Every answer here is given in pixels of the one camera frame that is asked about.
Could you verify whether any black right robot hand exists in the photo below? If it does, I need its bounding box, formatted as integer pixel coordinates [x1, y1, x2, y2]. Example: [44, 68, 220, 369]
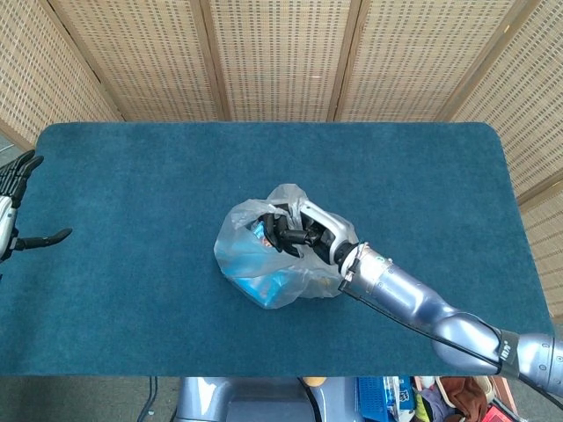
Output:
[254, 201, 361, 267]

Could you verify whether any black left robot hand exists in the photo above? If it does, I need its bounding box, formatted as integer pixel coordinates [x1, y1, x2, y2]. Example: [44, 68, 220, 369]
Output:
[0, 149, 74, 265]

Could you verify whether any clear plastic carrier bag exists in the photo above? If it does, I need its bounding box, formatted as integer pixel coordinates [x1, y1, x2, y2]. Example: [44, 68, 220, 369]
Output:
[214, 183, 360, 311]

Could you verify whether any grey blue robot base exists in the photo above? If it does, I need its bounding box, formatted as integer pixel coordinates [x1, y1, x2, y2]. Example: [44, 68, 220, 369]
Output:
[175, 376, 358, 422]

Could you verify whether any blue cardboard box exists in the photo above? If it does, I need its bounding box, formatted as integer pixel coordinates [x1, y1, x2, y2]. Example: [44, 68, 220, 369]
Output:
[237, 267, 296, 308]

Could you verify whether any teal blue table cloth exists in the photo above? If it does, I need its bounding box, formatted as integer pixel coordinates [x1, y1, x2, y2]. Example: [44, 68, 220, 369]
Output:
[0, 121, 556, 379]

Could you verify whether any blue plastic basket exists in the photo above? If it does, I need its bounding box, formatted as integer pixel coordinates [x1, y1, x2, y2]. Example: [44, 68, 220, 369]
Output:
[355, 375, 419, 422]

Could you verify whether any woven bamboo folding screen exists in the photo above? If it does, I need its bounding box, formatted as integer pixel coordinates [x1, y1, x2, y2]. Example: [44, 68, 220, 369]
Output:
[0, 0, 563, 305]

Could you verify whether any brown cloth bundle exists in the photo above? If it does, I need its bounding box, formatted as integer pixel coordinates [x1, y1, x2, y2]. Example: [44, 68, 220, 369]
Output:
[438, 376, 490, 419]

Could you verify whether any red flat item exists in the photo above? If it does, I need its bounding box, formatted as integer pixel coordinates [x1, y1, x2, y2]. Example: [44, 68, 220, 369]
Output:
[477, 401, 516, 422]

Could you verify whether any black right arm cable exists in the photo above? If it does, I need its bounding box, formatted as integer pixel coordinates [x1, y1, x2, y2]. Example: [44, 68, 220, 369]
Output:
[339, 280, 563, 406]

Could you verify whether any black floor cable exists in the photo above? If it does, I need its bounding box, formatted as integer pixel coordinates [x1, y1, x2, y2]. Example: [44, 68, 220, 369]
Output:
[139, 376, 160, 422]

